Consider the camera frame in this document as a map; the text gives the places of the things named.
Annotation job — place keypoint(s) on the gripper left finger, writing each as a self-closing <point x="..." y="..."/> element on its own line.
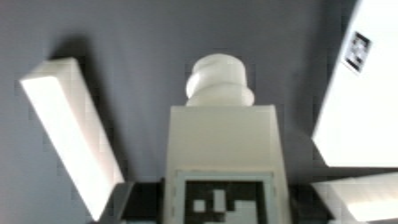
<point x="134" y="206"/>

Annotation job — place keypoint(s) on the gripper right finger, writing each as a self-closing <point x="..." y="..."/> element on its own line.
<point x="310" y="211"/>

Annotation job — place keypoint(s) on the white table leg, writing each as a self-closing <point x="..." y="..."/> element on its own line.
<point x="226" y="186"/>

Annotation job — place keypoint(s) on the white square table top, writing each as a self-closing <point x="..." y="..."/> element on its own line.
<point x="356" y="130"/>

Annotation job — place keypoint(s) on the white U-shaped obstacle fence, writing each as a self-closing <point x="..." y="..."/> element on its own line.
<point x="360" y="197"/>

